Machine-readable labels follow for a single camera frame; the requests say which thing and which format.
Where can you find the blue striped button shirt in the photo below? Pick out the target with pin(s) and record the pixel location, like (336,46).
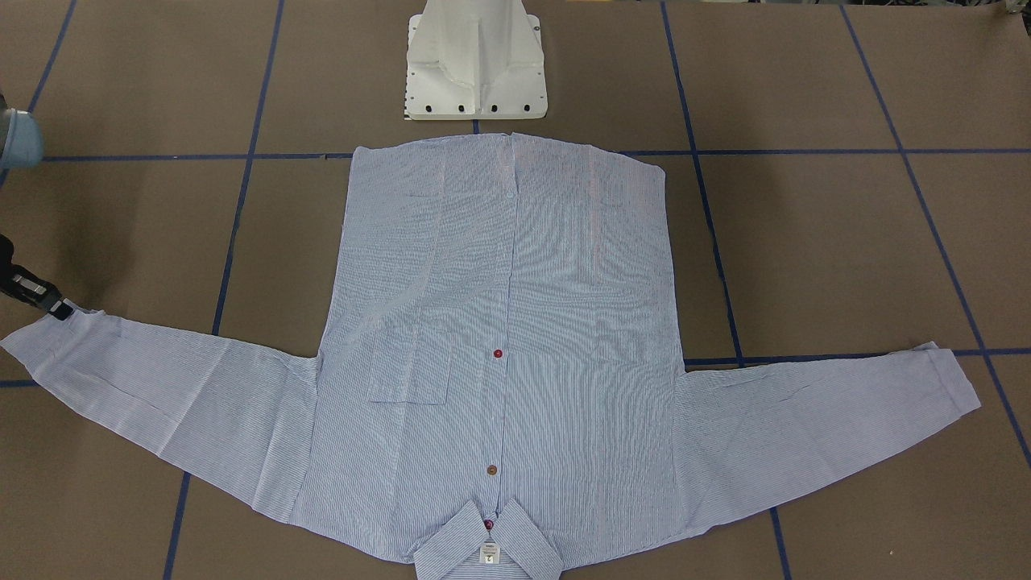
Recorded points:
(500,390)

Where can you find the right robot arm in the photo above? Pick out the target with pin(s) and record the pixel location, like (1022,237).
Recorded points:
(22,147)

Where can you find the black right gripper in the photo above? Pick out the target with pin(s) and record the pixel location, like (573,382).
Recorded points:
(24,287)

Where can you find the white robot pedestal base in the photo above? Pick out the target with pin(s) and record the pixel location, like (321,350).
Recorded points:
(475,60)

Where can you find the brown paper table cover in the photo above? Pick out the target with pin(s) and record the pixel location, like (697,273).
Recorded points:
(841,181)

